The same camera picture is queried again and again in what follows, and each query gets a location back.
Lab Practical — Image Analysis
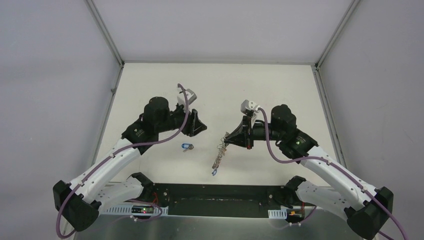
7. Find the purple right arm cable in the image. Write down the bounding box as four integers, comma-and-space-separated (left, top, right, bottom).
257, 107, 410, 240

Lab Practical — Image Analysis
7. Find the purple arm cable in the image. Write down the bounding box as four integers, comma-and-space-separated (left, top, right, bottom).
55, 83, 190, 239
257, 107, 410, 240

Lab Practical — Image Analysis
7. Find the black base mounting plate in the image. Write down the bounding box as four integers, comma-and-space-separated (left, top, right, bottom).
135, 183, 303, 218

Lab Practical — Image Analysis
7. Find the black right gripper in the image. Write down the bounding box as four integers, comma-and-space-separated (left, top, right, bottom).
224, 114, 284, 150

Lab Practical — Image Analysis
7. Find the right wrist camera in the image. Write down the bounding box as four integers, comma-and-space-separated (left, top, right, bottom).
240, 99, 260, 115

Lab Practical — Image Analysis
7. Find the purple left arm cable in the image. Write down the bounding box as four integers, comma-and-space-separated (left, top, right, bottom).
55, 83, 190, 239

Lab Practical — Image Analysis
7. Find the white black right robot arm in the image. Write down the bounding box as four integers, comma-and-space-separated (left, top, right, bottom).
223, 101, 394, 240

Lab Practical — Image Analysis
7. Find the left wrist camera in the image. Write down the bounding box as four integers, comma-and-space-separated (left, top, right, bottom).
177, 88, 198, 106

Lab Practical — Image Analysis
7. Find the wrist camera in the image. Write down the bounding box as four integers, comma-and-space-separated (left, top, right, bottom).
240, 99, 260, 115
177, 88, 198, 106

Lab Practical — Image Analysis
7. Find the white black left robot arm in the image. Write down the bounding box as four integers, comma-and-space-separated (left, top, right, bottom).
53, 92, 207, 239

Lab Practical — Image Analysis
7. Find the metal disc with keyrings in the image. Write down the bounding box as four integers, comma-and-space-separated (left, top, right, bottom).
212, 132, 230, 170

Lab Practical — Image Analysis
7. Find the dark blue tag key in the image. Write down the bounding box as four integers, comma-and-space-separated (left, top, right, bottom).
181, 143, 195, 153

